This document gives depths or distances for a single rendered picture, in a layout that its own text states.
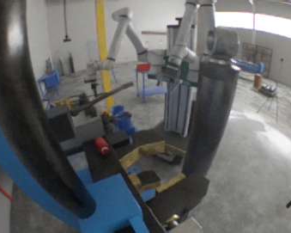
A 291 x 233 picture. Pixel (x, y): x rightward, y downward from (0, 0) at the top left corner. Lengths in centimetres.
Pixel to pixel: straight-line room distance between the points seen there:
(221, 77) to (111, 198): 62
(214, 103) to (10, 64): 68
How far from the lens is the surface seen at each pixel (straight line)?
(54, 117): 42
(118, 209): 40
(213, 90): 64
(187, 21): 120
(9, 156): 40
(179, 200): 61
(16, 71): 19
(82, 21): 1136
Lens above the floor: 155
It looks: 31 degrees down
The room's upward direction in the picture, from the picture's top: 2 degrees counter-clockwise
